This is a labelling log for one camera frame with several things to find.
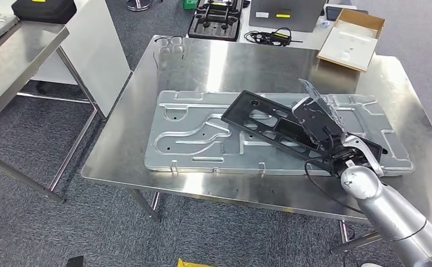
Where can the white desk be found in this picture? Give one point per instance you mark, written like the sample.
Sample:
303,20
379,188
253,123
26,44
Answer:
312,38

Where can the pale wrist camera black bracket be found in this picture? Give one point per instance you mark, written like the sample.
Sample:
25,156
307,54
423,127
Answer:
315,121

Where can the grey laptop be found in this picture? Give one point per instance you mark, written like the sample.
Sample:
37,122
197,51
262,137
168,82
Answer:
286,16

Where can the open cardboard box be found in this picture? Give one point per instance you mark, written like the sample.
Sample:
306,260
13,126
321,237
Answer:
348,44

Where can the chrome round base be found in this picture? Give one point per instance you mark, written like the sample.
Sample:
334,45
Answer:
138,5

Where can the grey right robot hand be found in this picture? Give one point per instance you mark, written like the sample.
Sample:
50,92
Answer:
328,108

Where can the stainless steel workbench table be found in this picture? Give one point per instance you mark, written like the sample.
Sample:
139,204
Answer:
238,66

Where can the small black robot part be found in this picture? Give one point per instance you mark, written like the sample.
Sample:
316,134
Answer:
76,261

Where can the black soft case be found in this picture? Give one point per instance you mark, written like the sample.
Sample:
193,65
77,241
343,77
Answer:
44,11

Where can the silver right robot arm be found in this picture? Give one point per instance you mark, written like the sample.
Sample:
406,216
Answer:
385,206

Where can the black foam tray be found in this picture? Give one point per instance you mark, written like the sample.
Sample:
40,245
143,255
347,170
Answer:
216,25

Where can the clear plastic blister tray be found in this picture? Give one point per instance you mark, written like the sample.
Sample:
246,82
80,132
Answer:
171,44

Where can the black plastic plate holder part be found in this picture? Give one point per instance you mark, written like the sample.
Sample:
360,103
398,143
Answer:
245,110

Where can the white cabinet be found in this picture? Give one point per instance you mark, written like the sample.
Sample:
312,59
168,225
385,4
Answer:
94,48

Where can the stainless steel side table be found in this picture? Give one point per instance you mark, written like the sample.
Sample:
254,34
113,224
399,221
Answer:
17,55

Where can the yellow floor tape square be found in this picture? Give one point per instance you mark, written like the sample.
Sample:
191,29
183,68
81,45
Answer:
192,263

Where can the green box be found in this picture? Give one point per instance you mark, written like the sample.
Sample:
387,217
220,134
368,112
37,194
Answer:
189,3

